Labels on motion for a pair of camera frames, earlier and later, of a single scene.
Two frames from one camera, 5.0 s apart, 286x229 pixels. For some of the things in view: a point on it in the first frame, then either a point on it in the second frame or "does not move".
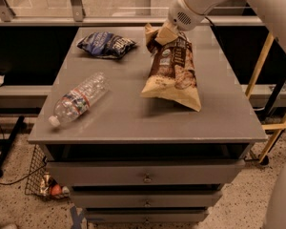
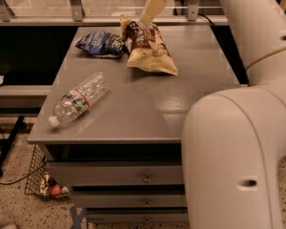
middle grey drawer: [144, 198] does not move
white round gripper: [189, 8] to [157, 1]
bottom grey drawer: [146, 216] does not move
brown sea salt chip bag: [173, 73] to [147, 48]
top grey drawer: [144, 173] does not move
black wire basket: [39, 180] does not move
